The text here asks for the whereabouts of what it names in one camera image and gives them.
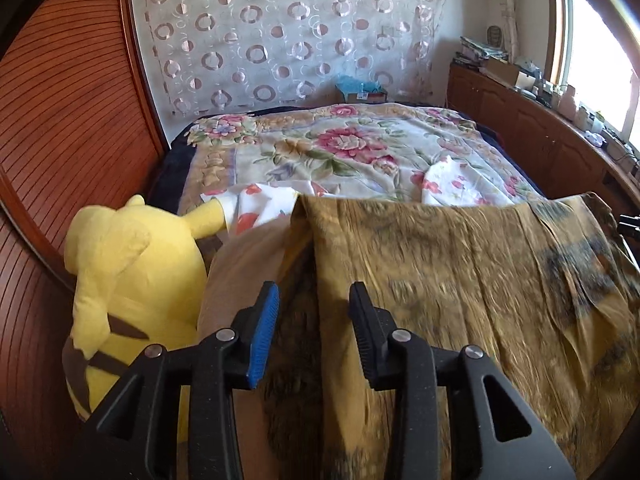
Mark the floral blanket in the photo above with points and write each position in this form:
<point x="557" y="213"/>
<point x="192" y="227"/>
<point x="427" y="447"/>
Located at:
<point x="350" y="145"/>

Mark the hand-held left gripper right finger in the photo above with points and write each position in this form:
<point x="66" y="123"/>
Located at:
<point x="367" y="340"/>

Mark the yellow plush toy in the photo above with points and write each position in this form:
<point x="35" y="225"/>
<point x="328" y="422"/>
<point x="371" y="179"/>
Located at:
<point x="135" y="270"/>

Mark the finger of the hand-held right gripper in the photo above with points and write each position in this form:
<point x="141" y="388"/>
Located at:
<point x="631" y="221"/>
<point x="633" y="235"/>

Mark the tied white window curtain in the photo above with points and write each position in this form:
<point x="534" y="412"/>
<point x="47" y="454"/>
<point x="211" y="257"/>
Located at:
<point x="507" y="5"/>

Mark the circle patterned sheer curtain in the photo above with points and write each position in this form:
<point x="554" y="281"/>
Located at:
<point x="290" y="35"/>

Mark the beige pillow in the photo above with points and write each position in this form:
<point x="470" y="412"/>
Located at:
<point x="240" y="280"/>

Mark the pale pink bottle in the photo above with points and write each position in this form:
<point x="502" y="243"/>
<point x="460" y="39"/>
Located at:
<point x="567" y="102"/>

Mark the crumpled white cloth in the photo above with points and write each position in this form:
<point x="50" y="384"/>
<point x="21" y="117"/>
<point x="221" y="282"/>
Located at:
<point x="593" y="137"/>

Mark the teal box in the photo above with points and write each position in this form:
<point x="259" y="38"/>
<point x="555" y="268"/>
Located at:
<point x="360" y="91"/>

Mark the white floral cloth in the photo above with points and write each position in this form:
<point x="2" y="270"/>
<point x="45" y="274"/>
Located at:
<point x="265" y="205"/>

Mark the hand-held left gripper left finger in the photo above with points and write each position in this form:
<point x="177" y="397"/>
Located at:
<point x="263" y="330"/>

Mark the cardboard box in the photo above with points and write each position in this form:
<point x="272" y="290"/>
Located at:
<point x="500" y="70"/>

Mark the golden patterned garment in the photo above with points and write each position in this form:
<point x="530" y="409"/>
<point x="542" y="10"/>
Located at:
<point x="450" y="285"/>

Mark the window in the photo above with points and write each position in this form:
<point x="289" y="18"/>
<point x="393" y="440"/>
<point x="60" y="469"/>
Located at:
<point x="600" y="50"/>

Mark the low wooden cabinet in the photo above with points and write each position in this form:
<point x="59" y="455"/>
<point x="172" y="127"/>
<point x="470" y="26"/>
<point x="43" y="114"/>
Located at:
<point x="525" y="130"/>

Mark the wooden slatted wardrobe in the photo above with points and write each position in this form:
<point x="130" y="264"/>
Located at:
<point x="65" y="110"/>

